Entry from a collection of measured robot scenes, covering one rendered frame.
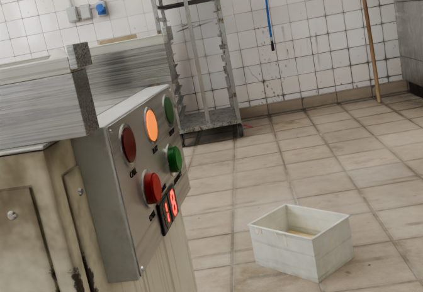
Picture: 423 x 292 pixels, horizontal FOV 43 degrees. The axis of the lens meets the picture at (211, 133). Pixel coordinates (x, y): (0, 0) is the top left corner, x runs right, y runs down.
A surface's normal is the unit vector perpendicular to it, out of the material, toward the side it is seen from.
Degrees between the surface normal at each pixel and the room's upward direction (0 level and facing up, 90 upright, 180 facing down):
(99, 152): 90
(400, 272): 0
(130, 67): 90
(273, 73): 90
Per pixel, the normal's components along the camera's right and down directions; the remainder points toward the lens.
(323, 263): 0.66, 0.04
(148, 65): -0.15, 0.23
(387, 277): -0.18, -0.96
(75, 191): 0.97, -0.15
